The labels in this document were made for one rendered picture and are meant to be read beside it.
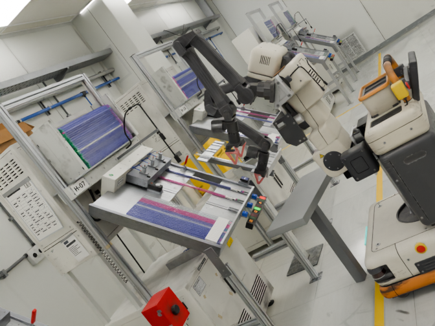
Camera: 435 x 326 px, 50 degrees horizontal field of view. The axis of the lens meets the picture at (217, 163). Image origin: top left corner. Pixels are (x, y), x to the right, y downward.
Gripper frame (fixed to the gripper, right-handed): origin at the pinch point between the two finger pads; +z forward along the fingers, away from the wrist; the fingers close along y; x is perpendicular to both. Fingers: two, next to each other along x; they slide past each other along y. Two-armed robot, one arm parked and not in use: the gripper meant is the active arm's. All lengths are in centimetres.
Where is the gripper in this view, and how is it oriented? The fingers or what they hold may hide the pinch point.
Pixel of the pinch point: (258, 182)
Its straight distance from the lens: 274.8
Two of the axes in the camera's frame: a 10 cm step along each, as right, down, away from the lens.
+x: 9.4, 2.6, -2.1
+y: -3.0, 3.8, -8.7
